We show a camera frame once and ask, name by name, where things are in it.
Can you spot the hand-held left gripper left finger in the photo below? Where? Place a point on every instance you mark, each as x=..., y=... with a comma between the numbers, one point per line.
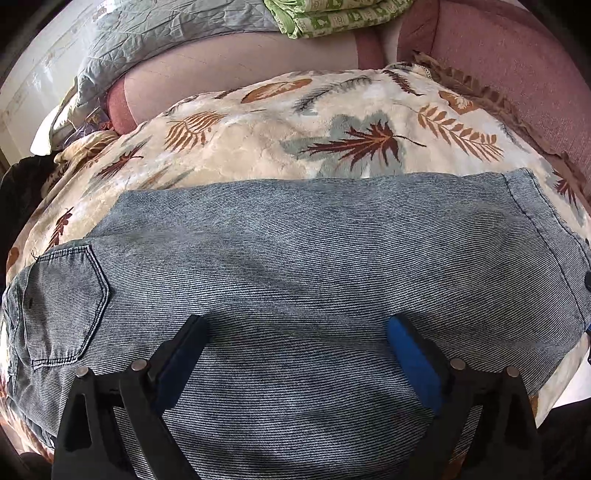
x=178, y=369

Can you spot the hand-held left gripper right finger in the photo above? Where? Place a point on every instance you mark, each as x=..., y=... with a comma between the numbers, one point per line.
x=415, y=360

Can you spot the grey denim pants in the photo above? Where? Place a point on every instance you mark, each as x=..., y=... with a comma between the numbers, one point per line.
x=300, y=258

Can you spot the dark green garment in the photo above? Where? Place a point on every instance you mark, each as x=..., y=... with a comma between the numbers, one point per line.
x=18, y=194

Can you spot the cream leaf print blanket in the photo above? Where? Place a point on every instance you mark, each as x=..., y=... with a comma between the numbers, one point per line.
x=258, y=138

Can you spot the purple packet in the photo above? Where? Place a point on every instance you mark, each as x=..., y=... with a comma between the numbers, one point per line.
x=87, y=123

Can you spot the white pillow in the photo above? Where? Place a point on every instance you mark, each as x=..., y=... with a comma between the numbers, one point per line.
x=46, y=136

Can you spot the pink sofa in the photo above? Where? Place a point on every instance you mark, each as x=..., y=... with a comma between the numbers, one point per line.
x=508, y=69

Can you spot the grey quilted blanket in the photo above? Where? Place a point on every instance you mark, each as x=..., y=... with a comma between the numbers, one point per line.
x=161, y=41

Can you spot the green patterned blanket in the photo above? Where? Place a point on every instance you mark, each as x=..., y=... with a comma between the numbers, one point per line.
x=323, y=18

